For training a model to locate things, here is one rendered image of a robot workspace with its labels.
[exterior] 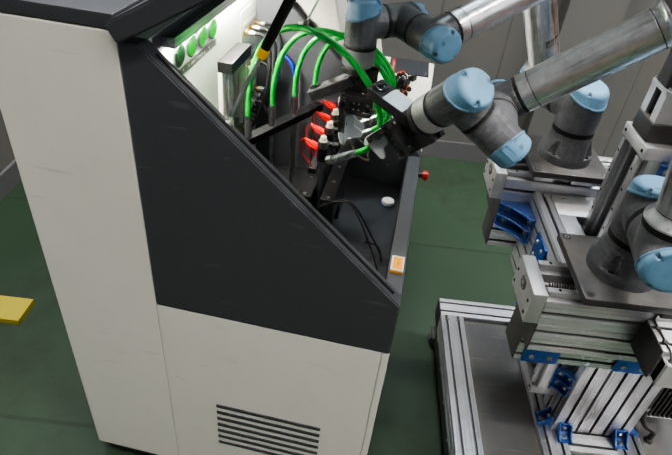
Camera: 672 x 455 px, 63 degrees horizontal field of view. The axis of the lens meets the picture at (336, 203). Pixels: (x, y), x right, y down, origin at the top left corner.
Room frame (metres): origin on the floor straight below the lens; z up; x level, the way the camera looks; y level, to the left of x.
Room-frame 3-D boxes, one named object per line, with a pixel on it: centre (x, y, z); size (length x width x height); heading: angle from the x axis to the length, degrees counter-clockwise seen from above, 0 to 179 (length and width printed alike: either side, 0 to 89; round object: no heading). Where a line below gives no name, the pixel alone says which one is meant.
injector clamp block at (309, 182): (1.35, 0.03, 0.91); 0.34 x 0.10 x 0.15; 172
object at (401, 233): (1.20, -0.19, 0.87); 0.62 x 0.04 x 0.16; 172
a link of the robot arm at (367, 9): (1.22, -0.02, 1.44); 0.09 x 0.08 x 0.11; 121
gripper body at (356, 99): (1.22, -0.02, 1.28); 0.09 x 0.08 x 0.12; 82
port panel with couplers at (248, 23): (1.50, 0.28, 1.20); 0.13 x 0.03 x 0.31; 172
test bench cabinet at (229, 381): (1.23, 0.08, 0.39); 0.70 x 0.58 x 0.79; 172
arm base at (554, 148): (1.45, -0.65, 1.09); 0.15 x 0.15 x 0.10
